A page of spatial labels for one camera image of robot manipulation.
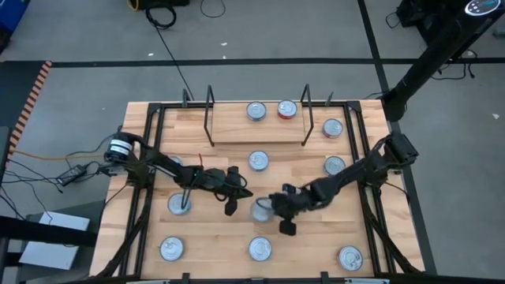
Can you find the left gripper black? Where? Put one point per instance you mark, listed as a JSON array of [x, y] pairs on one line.
[[221, 181]]

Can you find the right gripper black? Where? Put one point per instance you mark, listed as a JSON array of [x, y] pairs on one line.
[[298, 199]]

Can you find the red label seafood can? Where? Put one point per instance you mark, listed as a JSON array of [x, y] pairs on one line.
[[350, 258], [287, 109], [175, 207], [332, 128]]

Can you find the wooden shelf board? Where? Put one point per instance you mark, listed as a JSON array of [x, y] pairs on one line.
[[233, 126]]

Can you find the black power adapter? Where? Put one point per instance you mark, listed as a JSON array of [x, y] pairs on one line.
[[72, 174]]

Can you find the white box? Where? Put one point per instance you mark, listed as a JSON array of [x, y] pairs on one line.
[[51, 244]]

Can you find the black equipment box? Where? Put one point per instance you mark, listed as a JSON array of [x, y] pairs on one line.
[[165, 3]]

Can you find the black bar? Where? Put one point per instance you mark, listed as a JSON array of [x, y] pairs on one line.
[[39, 232]]

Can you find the black stand pole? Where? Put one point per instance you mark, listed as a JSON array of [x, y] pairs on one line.
[[430, 59]]

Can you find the orange black hazard strip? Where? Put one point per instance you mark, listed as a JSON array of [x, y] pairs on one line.
[[29, 104]]

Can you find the black equipment case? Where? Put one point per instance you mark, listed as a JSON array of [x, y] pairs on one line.
[[414, 12]]

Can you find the black round lit device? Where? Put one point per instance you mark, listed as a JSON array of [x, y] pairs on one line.
[[482, 6]]

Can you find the blue bin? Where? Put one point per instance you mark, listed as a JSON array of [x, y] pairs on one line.
[[12, 13]]

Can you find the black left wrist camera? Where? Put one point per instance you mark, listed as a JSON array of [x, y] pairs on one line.
[[230, 207]]

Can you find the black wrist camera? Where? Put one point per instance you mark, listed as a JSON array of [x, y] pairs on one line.
[[230, 207], [288, 228]]

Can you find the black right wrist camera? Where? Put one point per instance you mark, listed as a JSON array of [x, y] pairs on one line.
[[288, 228]]

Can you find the black metal shelf bracket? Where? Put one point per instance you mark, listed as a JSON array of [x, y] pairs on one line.
[[206, 105], [309, 105]]

